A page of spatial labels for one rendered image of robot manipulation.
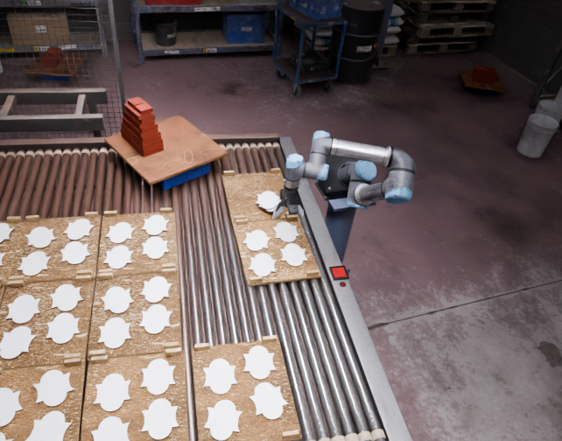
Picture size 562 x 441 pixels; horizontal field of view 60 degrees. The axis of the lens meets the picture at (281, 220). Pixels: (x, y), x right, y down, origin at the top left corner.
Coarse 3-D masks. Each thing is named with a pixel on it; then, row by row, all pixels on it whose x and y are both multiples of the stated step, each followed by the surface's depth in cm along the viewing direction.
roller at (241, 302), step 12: (216, 168) 283; (216, 180) 275; (228, 216) 253; (228, 228) 245; (228, 240) 239; (228, 252) 234; (240, 276) 222; (240, 288) 216; (240, 300) 211; (240, 312) 207; (240, 324) 204; (252, 336) 200
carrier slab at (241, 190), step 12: (228, 180) 272; (240, 180) 273; (252, 180) 274; (264, 180) 275; (276, 180) 276; (228, 192) 264; (240, 192) 265; (252, 192) 266; (276, 192) 268; (228, 204) 257; (240, 204) 258; (252, 204) 258; (252, 216) 251; (264, 216) 252
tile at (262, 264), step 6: (252, 258) 227; (258, 258) 228; (264, 258) 228; (270, 258) 228; (252, 264) 224; (258, 264) 225; (264, 264) 225; (270, 264) 225; (258, 270) 222; (264, 270) 222; (270, 270) 223; (264, 276) 220
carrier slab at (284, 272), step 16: (256, 224) 247; (272, 224) 248; (240, 240) 237; (272, 240) 239; (304, 240) 241; (240, 256) 230; (272, 256) 231; (272, 272) 223; (288, 272) 224; (304, 272) 225
